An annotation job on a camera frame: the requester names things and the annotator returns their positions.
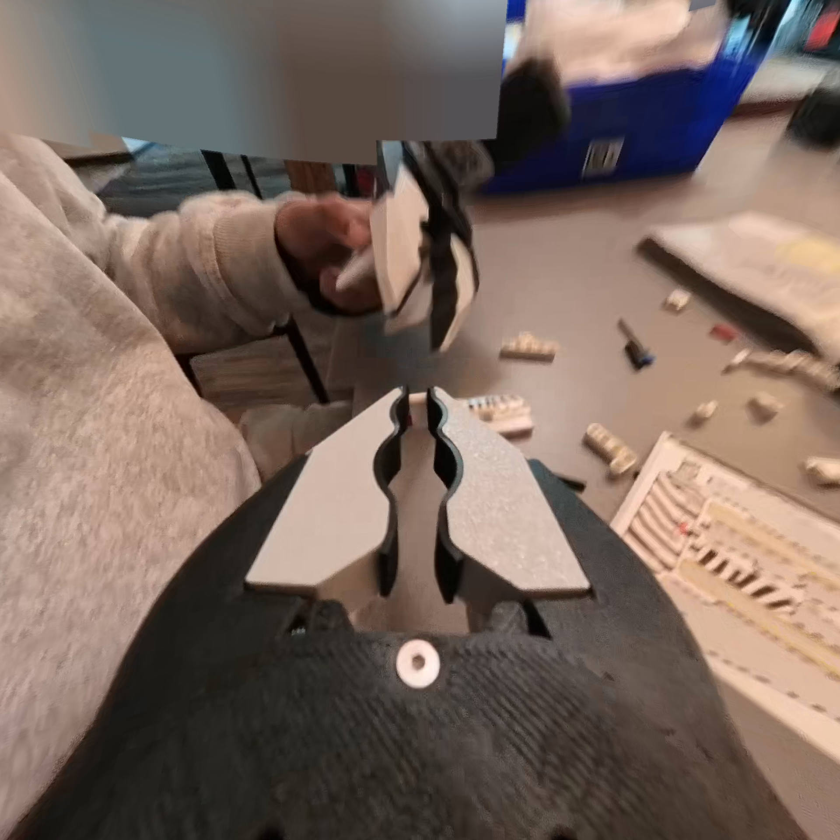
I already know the black lego connector tube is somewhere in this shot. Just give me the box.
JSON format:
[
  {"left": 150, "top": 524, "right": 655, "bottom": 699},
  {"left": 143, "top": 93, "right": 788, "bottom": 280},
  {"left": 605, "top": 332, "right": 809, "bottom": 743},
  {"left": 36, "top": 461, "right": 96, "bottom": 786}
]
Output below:
[{"left": 617, "top": 318, "right": 651, "bottom": 368}]

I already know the white two-hole lego connector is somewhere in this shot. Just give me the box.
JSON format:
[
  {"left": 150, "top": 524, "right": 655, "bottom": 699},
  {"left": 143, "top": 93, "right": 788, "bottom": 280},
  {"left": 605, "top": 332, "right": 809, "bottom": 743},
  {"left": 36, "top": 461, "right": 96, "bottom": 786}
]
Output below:
[{"left": 499, "top": 331, "right": 560, "bottom": 363}]

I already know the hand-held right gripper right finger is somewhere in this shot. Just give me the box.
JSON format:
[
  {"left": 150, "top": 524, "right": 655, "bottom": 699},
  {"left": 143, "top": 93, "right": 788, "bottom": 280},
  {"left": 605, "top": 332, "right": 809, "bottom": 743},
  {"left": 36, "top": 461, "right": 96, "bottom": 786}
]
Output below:
[{"left": 425, "top": 386, "right": 593, "bottom": 605}]

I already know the white long lego beam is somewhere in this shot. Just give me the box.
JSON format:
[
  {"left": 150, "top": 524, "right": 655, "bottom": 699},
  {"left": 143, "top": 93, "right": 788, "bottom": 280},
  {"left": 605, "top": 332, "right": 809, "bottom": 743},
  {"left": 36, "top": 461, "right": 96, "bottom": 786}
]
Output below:
[{"left": 725, "top": 351, "right": 840, "bottom": 395}]

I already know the grey instruction booklet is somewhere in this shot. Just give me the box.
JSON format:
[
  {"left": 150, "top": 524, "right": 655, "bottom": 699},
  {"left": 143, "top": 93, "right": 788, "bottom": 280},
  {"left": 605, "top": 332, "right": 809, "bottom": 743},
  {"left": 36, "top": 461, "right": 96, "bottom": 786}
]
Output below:
[{"left": 638, "top": 211, "right": 840, "bottom": 365}]

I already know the zebra striped lego assembly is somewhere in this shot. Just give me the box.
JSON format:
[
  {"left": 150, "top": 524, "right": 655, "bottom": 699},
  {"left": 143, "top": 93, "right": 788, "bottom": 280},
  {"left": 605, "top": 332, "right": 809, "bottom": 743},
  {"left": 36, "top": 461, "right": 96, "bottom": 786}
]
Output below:
[{"left": 459, "top": 392, "right": 536, "bottom": 439}]

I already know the person's left forearm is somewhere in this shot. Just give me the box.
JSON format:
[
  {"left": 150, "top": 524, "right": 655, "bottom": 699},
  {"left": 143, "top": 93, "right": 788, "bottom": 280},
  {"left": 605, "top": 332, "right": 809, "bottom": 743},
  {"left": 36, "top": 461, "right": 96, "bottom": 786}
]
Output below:
[{"left": 66, "top": 187, "right": 312, "bottom": 358}]

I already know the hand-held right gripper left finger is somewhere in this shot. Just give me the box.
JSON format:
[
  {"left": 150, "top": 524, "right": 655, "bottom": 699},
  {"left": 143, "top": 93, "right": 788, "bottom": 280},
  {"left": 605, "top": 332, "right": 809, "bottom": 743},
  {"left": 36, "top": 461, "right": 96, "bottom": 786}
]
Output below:
[{"left": 245, "top": 386, "right": 410, "bottom": 600}]

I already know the person's left hand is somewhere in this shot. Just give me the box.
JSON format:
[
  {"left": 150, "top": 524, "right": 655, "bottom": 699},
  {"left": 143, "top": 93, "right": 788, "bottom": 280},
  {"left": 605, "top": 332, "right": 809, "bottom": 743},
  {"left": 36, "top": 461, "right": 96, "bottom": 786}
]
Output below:
[{"left": 276, "top": 196, "right": 385, "bottom": 316}]

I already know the person's grey sweatshirt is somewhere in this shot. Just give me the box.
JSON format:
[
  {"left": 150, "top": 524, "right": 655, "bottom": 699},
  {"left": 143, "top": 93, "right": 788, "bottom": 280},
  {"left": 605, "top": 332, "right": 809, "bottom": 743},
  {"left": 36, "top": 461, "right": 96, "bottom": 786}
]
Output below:
[{"left": 0, "top": 131, "right": 355, "bottom": 840}]

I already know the blue labelled plastic bin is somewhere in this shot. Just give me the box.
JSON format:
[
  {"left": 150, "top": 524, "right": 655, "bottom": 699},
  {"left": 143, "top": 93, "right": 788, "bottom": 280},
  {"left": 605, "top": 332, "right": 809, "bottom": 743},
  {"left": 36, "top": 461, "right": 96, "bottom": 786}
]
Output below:
[{"left": 481, "top": 0, "right": 759, "bottom": 196}]

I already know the pale plastic bag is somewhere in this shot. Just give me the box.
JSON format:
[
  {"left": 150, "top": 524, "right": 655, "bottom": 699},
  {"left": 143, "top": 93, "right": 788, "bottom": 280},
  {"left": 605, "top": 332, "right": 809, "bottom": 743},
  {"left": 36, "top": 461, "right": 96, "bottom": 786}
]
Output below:
[{"left": 525, "top": 0, "right": 732, "bottom": 83}]

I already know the white angled lego beam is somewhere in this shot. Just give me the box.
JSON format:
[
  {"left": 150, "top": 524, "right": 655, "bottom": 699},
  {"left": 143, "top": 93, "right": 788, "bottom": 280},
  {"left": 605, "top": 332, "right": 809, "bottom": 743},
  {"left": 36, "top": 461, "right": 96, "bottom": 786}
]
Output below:
[{"left": 583, "top": 422, "right": 639, "bottom": 478}]

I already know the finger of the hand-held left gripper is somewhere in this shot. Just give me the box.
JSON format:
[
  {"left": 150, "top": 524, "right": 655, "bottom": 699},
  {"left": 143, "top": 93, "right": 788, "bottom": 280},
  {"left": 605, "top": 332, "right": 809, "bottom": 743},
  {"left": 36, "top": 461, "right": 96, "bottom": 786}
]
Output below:
[
  {"left": 369, "top": 164, "right": 432, "bottom": 317},
  {"left": 386, "top": 233, "right": 481, "bottom": 353}
]

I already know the dark round object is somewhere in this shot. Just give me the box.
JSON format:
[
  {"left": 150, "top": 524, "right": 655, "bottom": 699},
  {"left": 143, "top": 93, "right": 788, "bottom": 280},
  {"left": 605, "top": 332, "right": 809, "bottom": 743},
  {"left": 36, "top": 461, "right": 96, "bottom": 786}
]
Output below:
[{"left": 787, "top": 85, "right": 840, "bottom": 147}]

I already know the zebra striped sticker sheet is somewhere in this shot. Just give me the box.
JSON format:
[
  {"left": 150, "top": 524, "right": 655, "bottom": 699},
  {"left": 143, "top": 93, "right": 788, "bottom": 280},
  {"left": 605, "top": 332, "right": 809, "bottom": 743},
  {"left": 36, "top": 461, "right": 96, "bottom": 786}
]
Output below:
[{"left": 609, "top": 431, "right": 840, "bottom": 752}]

